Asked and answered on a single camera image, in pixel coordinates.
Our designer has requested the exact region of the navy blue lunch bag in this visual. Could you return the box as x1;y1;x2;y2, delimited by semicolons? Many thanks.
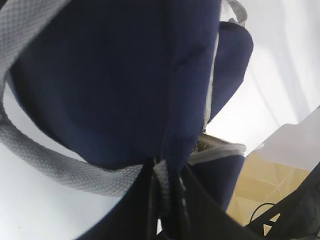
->
0;0;255;240

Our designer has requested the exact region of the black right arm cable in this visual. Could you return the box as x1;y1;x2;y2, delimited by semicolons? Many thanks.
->
248;202;276;226

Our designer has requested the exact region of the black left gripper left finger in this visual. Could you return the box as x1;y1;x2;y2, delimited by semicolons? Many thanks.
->
78;161;159;240

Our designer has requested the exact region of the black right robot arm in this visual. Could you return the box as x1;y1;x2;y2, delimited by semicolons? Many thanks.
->
245;164;320;240

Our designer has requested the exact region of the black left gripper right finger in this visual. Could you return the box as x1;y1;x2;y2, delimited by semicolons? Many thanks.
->
156;166;261;240

